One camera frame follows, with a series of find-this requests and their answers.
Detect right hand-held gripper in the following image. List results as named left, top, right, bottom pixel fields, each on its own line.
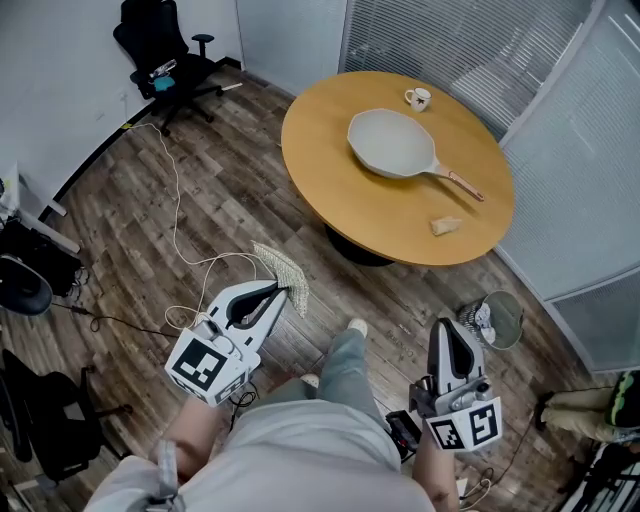
left=409, top=318, right=503, bottom=454

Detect black waist-mounted device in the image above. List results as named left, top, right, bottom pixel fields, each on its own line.
left=387, top=409, right=422, bottom=464

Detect person's white shirt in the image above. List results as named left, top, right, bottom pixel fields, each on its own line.
left=84, top=399, right=436, bottom=512

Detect beige sponge block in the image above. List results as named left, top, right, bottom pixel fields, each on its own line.
left=430, top=215, right=464, bottom=237

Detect round wooden table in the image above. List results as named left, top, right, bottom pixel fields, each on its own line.
left=280, top=70, right=516, bottom=268

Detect person's left forearm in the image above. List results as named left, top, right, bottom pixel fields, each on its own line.
left=162, top=397, right=241, bottom=484

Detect black round padded seat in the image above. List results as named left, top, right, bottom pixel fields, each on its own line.
left=0, top=219, right=84, bottom=317

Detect wire mesh waste bin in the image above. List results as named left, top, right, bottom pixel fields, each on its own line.
left=457, top=289, right=525, bottom=350

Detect black and green shoe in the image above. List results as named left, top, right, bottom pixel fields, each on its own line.
left=605, top=369, right=640, bottom=431

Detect white mug with star print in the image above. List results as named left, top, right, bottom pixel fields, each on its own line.
left=403, top=87, right=433, bottom=114

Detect person's right forearm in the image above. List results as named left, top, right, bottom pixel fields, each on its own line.
left=410, top=429, right=461, bottom=512

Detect black high-back office chair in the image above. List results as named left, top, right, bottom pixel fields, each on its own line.
left=112, top=0, right=225, bottom=137

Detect black low office chair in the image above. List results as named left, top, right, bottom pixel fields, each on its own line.
left=0, top=347, right=134, bottom=484

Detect crumpled white paper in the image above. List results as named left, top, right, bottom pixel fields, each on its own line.
left=472, top=302, right=496, bottom=344

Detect long white floor cable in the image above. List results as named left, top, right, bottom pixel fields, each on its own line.
left=122, top=122, right=274, bottom=331

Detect black floor cable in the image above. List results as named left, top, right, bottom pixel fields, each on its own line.
left=49, top=299, right=181, bottom=339

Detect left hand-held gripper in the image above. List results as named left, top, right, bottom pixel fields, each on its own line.
left=164, top=279, right=290, bottom=408

